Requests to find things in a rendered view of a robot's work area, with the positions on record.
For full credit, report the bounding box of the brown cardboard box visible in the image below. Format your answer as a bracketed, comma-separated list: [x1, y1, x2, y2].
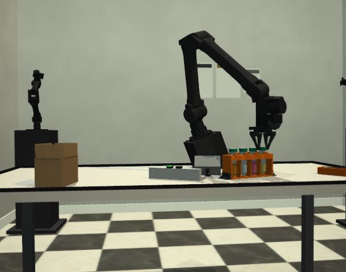
[35, 143, 78, 188]

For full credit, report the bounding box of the orange digital multimeter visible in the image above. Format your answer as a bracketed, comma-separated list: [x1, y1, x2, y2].
[317, 166, 346, 176]

